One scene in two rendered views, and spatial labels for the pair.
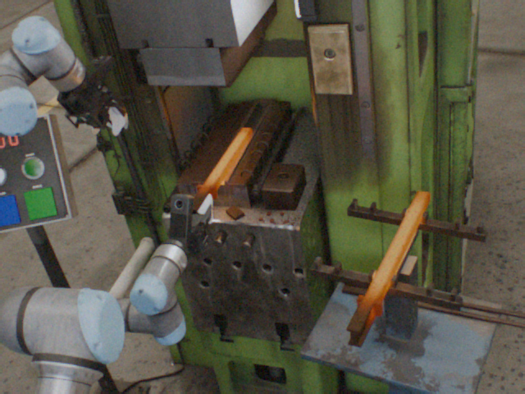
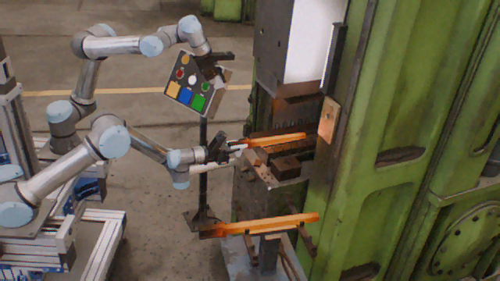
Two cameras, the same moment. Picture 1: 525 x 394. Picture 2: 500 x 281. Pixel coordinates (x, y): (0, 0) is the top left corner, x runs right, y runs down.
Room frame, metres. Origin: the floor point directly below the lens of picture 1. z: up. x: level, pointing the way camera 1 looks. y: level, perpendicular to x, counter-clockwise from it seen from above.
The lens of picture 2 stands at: (0.11, -0.87, 2.08)
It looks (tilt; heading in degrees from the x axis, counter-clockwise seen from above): 34 degrees down; 37
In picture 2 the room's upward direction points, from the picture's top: 6 degrees clockwise
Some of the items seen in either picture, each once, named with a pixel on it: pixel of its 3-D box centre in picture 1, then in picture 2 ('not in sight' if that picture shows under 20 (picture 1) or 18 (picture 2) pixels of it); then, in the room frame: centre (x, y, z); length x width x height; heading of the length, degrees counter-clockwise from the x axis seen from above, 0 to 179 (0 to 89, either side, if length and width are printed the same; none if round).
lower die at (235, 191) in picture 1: (238, 148); (295, 140); (1.61, 0.03, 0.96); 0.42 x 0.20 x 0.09; 156
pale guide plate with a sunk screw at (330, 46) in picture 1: (330, 60); (329, 120); (1.41, -0.22, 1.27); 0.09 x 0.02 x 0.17; 66
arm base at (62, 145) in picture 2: not in sight; (64, 137); (0.87, 0.90, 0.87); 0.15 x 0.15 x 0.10
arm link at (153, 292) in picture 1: (155, 286); (180, 158); (1.06, 0.25, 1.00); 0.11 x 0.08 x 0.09; 156
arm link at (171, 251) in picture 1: (171, 261); (198, 155); (1.13, 0.22, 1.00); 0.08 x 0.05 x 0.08; 66
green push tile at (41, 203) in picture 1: (41, 203); (198, 103); (1.45, 0.56, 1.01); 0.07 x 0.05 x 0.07; 91
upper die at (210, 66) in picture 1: (214, 29); (307, 74); (1.61, 0.03, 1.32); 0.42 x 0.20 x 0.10; 156
